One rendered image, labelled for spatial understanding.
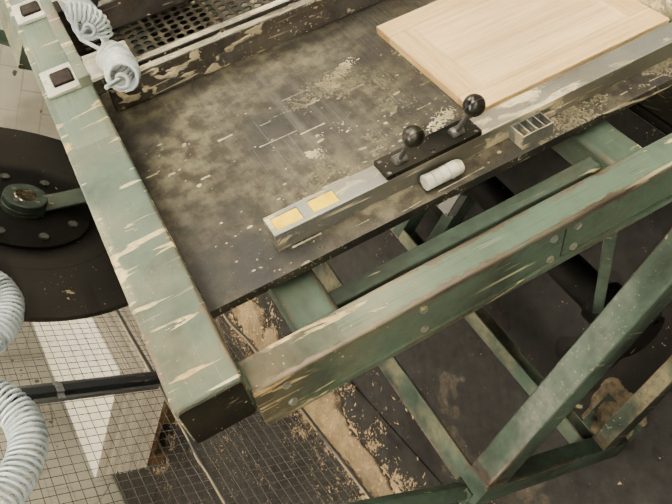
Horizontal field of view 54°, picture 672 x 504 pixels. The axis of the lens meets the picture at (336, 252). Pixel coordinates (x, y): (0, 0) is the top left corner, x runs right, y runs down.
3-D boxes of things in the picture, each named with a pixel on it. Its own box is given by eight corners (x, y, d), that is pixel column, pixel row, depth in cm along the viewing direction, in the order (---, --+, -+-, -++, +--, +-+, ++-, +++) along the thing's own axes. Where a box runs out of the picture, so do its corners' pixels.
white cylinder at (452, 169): (428, 194, 116) (465, 175, 118) (428, 182, 114) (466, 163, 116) (419, 184, 118) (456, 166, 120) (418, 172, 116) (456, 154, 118)
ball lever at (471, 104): (468, 139, 119) (493, 104, 107) (451, 147, 119) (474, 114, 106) (457, 121, 120) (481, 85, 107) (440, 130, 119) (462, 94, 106)
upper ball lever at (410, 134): (412, 166, 117) (432, 137, 104) (394, 175, 116) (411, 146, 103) (401, 148, 117) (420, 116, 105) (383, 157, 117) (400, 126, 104)
